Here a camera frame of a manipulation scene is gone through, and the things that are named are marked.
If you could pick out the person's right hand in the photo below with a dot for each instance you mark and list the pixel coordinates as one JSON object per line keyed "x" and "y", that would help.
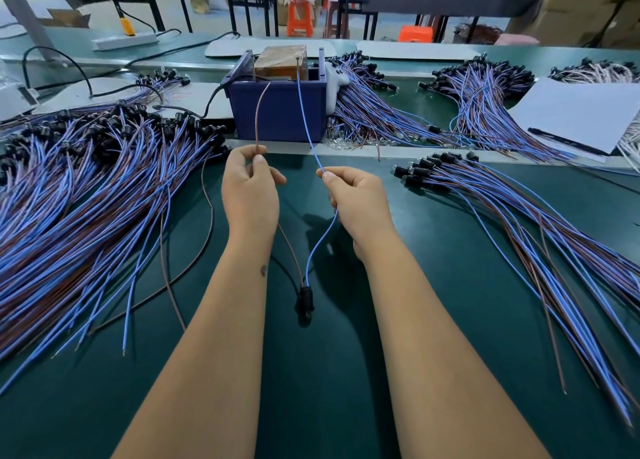
{"x": 360, "y": 209}

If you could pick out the person's left hand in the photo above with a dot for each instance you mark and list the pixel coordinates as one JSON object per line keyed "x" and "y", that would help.
{"x": 250, "y": 199}

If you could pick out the blue plastic tester box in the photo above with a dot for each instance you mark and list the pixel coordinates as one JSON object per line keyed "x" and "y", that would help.
{"x": 280, "y": 114}

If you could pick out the person's left forearm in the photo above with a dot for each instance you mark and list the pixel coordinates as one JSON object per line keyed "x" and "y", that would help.
{"x": 200, "y": 364}

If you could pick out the person's right forearm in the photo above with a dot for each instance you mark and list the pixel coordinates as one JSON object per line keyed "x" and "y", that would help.
{"x": 455, "y": 364}

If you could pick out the white power strip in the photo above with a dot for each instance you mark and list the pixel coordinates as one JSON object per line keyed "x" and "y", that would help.
{"x": 126, "y": 42}

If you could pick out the white flat mat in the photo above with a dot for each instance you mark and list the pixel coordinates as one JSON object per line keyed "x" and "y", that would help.
{"x": 192, "y": 99}
{"x": 278, "y": 47}
{"x": 420, "y": 51}

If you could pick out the brown cardboard block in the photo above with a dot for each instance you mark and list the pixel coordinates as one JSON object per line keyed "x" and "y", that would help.
{"x": 281, "y": 62}

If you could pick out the orange plastic stool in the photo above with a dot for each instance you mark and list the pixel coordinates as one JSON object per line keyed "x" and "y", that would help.
{"x": 300, "y": 17}
{"x": 416, "y": 34}

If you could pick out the orange plug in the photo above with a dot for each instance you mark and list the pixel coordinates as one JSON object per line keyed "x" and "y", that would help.
{"x": 127, "y": 26}

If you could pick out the black pen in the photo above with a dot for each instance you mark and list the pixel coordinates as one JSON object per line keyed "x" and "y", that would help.
{"x": 568, "y": 142}

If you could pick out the pink plastic stool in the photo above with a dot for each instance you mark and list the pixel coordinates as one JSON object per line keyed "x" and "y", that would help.
{"x": 517, "y": 39}

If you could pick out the white paper sheet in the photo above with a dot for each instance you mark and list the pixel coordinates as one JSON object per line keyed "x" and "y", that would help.
{"x": 580, "y": 114}

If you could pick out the white plastic device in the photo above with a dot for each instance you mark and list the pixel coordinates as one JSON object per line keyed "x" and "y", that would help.
{"x": 15, "y": 102}

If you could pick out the open cardboard box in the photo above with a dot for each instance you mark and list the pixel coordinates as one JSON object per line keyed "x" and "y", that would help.
{"x": 65, "y": 18}

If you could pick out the grey metal pole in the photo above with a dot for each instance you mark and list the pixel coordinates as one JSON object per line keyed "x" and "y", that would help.
{"x": 25, "y": 12}

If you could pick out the stack of large cardboard boxes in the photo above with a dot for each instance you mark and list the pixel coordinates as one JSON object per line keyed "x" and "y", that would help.
{"x": 590, "y": 4}

